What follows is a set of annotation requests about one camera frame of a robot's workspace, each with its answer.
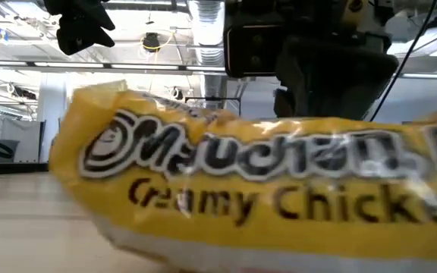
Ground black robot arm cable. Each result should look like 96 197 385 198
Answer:
369 0 437 122

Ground black metal table frame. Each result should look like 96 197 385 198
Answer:
0 162 51 175

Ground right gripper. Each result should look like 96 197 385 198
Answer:
224 0 400 121

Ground black ceiling device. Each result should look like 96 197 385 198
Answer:
142 32 162 53

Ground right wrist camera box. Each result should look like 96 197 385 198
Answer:
224 24 285 79

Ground grey partition panel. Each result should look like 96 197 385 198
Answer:
0 118 47 162

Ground horizontal LED light bar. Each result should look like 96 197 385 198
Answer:
0 59 437 80

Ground silver round ventilation duct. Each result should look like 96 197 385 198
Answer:
187 0 227 99

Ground yellow creamy chicken noodle packet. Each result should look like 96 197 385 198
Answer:
47 79 437 273

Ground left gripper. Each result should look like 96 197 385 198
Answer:
42 0 116 56

